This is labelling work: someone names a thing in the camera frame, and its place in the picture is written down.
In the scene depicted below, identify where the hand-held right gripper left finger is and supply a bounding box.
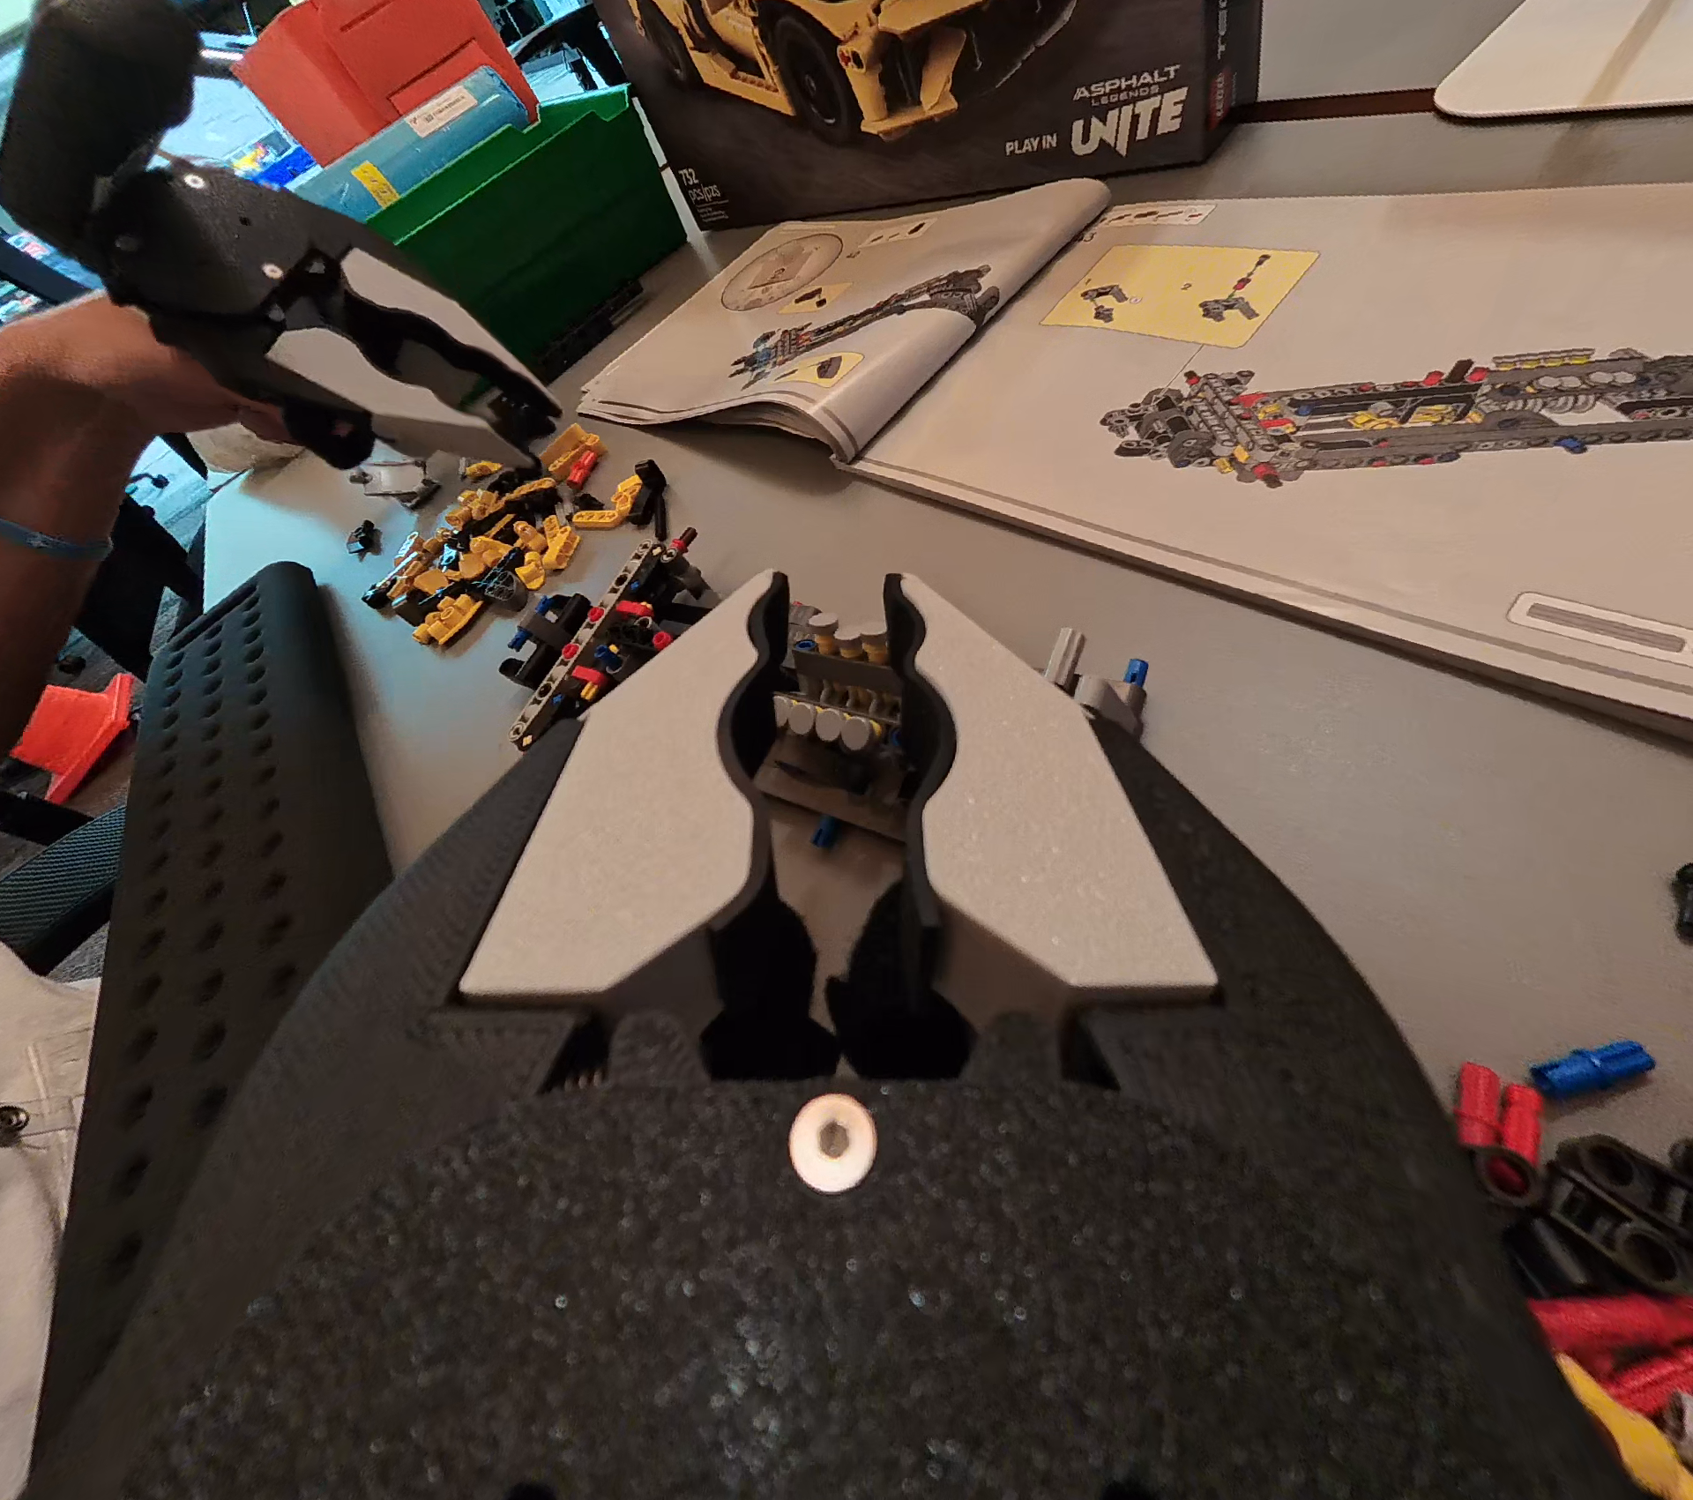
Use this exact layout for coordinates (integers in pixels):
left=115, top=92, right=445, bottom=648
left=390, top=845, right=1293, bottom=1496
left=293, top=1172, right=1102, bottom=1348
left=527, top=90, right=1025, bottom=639
left=455, top=568, right=838, bottom=1075

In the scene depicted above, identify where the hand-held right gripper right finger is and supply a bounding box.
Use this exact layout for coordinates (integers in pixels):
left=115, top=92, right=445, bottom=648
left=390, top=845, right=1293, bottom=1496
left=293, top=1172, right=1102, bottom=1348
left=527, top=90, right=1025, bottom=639
left=831, top=572, right=1222, bottom=1075

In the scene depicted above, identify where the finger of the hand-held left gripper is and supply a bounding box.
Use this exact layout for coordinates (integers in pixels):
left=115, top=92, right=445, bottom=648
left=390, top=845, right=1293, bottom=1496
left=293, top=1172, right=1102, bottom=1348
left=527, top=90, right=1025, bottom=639
left=258, top=319, right=547, bottom=473
left=330, top=249, right=566, bottom=432

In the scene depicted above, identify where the black lego frame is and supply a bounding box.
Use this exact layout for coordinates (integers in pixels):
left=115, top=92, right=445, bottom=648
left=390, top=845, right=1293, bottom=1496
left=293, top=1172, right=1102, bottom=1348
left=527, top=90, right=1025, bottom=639
left=533, top=302, right=637, bottom=386
left=556, top=275, right=651, bottom=356

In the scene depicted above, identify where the pile of yellow black lego pieces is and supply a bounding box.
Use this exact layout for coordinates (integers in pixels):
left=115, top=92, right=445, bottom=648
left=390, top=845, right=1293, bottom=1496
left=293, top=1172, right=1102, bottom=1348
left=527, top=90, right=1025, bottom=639
left=363, top=425, right=670, bottom=648

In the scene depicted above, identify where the lego chassis assembly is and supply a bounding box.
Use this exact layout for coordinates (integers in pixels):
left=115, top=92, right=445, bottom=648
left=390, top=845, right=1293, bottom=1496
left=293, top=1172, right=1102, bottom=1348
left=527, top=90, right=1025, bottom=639
left=499, top=528, right=1150, bottom=847

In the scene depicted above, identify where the pile of small lego pins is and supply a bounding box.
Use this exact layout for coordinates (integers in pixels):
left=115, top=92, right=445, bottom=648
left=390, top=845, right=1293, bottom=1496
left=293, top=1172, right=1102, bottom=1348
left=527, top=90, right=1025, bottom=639
left=1455, top=1038, right=1693, bottom=1500

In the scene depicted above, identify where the person's left forearm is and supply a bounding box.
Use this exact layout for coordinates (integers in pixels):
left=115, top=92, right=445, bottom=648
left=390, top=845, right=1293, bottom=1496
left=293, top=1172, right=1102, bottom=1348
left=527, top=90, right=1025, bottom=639
left=0, top=558, right=108, bottom=750

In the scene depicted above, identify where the lego instruction booklet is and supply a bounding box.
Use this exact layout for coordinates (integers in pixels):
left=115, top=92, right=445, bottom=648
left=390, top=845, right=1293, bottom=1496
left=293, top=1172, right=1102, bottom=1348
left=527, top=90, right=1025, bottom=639
left=577, top=176, right=1693, bottom=734

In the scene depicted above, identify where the lego set box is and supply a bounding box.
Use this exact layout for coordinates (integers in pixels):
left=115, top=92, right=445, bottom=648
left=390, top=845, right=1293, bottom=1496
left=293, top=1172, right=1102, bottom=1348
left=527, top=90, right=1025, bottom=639
left=503, top=0, right=1272, bottom=231

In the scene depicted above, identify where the person's left hand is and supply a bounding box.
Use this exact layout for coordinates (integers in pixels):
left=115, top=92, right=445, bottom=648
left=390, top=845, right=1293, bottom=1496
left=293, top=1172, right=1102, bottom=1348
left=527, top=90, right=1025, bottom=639
left=0, top=293, right=296, bottom=536

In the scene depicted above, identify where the green plastic bin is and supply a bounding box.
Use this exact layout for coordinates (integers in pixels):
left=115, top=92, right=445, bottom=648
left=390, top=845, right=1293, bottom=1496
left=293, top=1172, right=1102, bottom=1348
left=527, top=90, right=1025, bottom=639
left=363, top=85, right=690, bottom=363

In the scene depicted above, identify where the blue wrapped package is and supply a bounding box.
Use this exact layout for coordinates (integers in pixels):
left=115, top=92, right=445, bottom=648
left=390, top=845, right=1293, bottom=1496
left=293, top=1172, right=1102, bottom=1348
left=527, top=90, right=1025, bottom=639
left=296, top=63, right=531, bottom=219

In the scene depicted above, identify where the blue wristband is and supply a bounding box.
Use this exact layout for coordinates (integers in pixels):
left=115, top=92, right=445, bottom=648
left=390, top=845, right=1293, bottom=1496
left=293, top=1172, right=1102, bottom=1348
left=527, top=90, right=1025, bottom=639
left=0, top=513, right=116, bottom=563

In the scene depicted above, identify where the black perforated pad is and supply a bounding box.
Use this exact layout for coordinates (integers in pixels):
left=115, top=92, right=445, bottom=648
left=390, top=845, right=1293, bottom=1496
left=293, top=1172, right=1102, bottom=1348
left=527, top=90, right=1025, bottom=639
left=32, top=561, right=399, bottom=1449

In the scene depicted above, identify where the black mesh chair seat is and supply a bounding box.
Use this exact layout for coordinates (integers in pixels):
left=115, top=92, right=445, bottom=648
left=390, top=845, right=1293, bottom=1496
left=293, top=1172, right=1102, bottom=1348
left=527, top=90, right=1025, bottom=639
left=0, top=799, right=127, bottom=979

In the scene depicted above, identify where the white rounded board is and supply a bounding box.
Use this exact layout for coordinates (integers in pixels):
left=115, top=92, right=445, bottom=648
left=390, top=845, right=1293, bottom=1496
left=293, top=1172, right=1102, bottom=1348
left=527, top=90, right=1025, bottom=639
left=1434, top=0, right=1693, bottom=122

